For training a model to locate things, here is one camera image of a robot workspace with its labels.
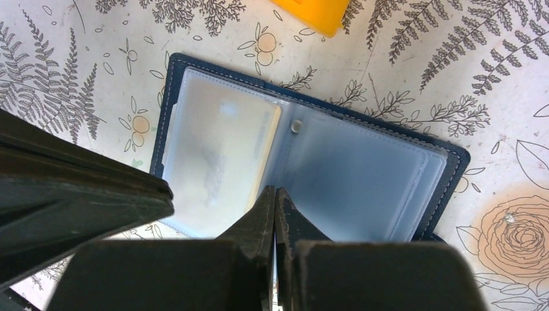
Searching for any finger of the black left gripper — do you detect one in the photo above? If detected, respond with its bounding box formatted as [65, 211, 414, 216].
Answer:
[1, 111, 174, 289]

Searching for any blue leather card holder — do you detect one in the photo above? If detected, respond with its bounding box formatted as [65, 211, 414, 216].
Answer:
[150, 53, 471, 242]

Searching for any yellow plastic bin right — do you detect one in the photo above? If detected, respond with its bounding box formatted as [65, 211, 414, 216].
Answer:
[271, 0, 350, 38]

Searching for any gold credit card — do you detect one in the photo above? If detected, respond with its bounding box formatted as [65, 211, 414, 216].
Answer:
[164, 82, 282, 237]

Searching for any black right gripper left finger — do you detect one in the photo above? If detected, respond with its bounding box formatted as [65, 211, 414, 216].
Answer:
[47, 186, 275, 310]

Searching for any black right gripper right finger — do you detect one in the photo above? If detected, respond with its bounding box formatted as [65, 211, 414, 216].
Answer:
[274, 188, 486, 310]

